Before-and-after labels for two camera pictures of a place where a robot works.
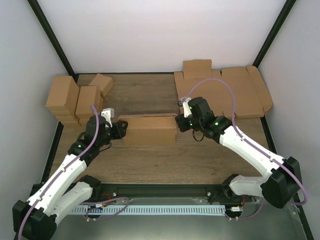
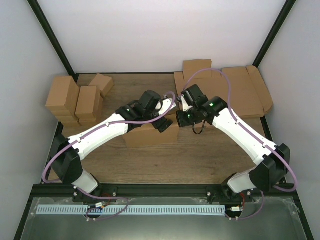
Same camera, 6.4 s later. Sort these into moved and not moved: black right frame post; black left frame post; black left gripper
Moved: black left gripper
Not moved: black right frame post; black left frame post
